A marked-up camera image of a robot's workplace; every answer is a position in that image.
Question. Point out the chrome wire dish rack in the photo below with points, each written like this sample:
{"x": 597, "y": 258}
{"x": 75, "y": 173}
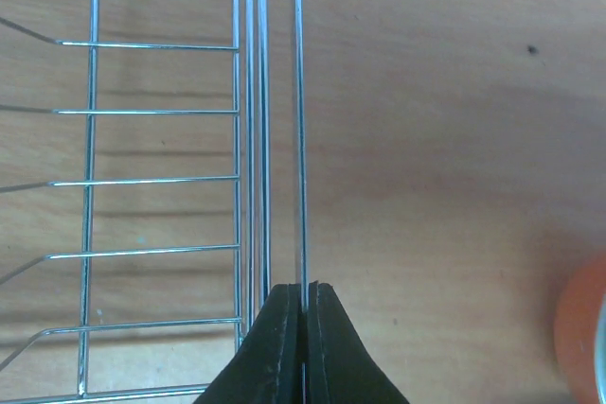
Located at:
{"x": 139, "y": 229}

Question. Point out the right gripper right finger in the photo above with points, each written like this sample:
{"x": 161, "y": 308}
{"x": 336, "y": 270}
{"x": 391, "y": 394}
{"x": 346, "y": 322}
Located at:
{"x": 339, "y": 368}

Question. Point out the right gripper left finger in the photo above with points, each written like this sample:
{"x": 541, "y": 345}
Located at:
{"x": 266, "y": 368}

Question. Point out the red floral pattern bowl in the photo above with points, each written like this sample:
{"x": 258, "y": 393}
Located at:
{"x": 575, "y": 329}

